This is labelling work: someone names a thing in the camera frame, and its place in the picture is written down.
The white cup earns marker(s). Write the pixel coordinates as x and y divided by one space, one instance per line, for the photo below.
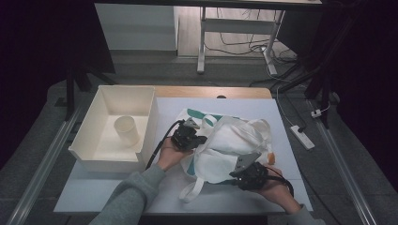
126 131

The small white adapter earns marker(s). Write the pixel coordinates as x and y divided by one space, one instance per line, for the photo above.
316 113

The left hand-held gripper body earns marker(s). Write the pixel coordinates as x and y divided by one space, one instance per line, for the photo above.
184 137

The white desk frame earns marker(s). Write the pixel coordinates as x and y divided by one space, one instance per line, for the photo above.
237 26

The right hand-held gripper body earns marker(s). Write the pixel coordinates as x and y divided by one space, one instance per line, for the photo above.
253 176

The white tote bag green orange patches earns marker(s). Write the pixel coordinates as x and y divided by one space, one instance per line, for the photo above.
225 146

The black stand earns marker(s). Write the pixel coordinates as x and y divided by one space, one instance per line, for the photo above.
325 93
70 93

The white plastic bin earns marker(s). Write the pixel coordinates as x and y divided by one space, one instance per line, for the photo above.
125 100

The person's left hand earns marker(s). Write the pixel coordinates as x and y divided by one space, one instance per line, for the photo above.
169 156

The person's right hand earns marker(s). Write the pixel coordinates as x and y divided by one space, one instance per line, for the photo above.
278 193

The white cabinet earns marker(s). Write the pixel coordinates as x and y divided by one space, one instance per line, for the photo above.
134 28

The white power strip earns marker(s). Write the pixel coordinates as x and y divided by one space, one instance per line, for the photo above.
302 137

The metal floor rail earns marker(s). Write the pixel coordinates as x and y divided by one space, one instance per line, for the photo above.
344 175
43 168

